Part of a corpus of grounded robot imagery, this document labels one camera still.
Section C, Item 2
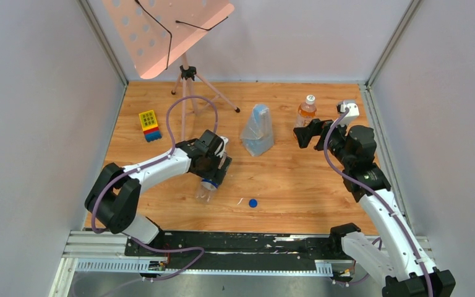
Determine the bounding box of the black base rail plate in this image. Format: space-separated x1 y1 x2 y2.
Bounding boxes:
124 231 354 272

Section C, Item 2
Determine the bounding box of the white bottle cap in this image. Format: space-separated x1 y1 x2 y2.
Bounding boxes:
306 95 315 105

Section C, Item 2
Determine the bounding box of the pink music stand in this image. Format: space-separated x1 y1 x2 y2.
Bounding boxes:
101 0 241 142

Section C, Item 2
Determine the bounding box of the blue bottle cap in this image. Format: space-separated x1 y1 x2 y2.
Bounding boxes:
249 199 258 208

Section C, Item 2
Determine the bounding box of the blue item in plastic bag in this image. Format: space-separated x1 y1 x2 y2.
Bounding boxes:
239 104 275 157

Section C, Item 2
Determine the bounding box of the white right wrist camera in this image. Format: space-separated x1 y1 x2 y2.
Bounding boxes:
336 100 360 126

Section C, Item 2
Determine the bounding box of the yellow red blue toy block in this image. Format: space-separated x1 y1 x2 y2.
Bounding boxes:
139 110 162 142

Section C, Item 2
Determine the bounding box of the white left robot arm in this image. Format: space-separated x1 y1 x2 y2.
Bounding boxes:
84 130 232 256

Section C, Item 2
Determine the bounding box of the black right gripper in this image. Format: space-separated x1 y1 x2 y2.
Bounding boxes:
293 116 353 168

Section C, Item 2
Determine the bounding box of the orange tea bottle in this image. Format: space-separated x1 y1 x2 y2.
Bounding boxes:
294 99 317 128

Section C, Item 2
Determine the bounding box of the clear Pepsi bottle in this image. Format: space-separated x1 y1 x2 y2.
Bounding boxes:
195 136 229 204

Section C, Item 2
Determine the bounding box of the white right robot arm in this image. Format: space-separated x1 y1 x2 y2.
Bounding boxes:
293 119 456 296

